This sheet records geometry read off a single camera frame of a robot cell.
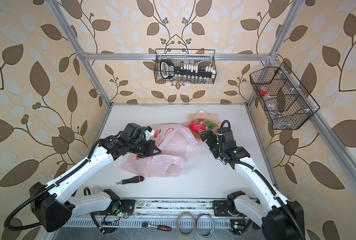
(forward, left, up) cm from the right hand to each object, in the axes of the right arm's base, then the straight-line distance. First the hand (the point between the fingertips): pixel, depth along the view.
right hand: (204, 141), depth 80 cm
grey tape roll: (-36, +7, -12) cm, 38 cm away
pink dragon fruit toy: (+17, -1, -7) cm, 18 cm away
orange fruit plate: (+30, -4, -13) cm, 33 cm away
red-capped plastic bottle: (+10, -38, +13) cm, 42 cm away
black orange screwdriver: (-14, +37, -14) cm, 41 cm away
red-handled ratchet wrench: (-35, +30, -16) cm, 49 cm away
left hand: (-7, +22, +4) cm, 23 cm away
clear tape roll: (-36, +8, -16) cm, 40 cm away
